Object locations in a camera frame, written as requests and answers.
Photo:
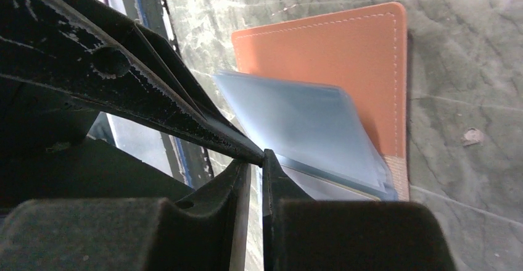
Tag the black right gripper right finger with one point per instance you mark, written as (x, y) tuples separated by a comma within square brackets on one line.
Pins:
[(300, 233)]

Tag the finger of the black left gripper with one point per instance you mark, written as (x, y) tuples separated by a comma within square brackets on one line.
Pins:
[(155, 52)]

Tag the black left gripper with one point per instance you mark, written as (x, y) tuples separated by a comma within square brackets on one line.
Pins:
[(45, 150)]

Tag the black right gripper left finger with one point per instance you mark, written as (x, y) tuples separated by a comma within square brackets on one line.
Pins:
[(206, 230)]

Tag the tan card holder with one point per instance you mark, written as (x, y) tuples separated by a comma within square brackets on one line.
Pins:
[(327, 94)]

